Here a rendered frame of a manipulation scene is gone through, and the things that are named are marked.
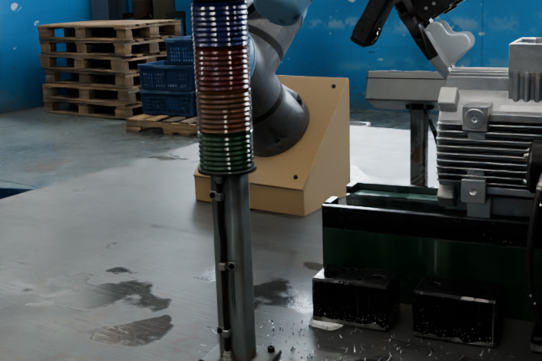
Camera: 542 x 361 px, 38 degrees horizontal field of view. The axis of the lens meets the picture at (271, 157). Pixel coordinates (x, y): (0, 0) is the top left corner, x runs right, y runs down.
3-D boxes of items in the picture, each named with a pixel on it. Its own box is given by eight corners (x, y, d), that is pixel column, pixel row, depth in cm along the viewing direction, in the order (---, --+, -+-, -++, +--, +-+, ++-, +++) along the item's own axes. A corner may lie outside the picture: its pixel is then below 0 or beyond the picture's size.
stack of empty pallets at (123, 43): (189, 107, 810) (184, 19, 790) (129, 121, 741) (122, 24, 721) (104, 100, 881) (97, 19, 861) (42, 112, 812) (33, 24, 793)
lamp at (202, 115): (262, 125, 86) (260, 85, 85) (237, 135, 81) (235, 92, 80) (214, 123, 89) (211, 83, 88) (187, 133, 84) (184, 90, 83)
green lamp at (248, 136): (264, 165, 87) (262, 125, 86) (239, 178, 82) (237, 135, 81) (216, 162, 90) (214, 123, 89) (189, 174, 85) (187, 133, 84)
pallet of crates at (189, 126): (290, 122, 698) (288, 33, 681) (248, 140, 629) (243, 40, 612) (177, 117, 752) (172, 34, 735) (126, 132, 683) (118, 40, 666)
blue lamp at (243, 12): (259, 43, 84) (257, 0, 83) (233, 47, 79) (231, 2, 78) (210, 43, 87) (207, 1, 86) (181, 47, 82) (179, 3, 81)
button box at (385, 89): (475, 112, 130) (478, 80, 131) (468, 102, 124) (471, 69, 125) (375, 109, 137) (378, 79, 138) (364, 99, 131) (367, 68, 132)
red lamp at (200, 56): (260, 85, 85) (259, 43, 84) (235, 92, 80) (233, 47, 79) (211, 83, 88) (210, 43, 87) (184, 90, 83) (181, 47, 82)
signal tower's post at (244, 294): (282, 353, 93) (269, -8, 84) (252, 385, 86) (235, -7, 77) (223, 342, 96) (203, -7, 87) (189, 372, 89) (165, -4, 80)
